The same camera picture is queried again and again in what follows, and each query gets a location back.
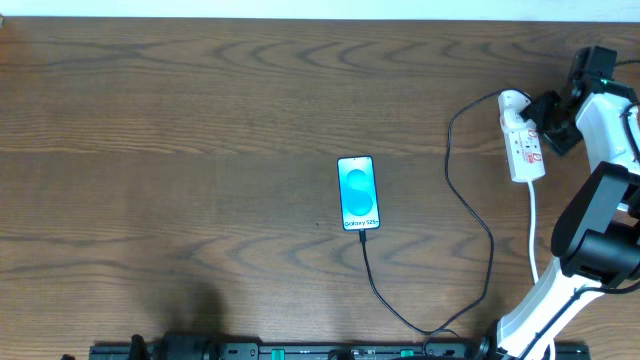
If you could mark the white USB charger plug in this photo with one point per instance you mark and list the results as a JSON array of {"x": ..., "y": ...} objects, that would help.
[{"x": 511, "y": 104}]

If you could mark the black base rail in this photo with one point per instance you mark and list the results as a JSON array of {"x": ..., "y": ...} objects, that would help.
[{"x": 175, "y": 346}]

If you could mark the blue smartphone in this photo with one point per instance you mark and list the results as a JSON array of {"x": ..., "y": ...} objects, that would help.
[{"x": 358, "y": 193}]

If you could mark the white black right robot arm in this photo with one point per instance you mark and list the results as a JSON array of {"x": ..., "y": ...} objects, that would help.
[{"x": 592, "y": 254}]

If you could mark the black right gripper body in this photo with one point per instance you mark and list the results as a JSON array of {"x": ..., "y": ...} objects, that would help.
[{"x": 552, "y": 122}]

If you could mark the white power strip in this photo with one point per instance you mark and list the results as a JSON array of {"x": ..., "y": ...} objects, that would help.
[{"x": 523, "y": 148}]

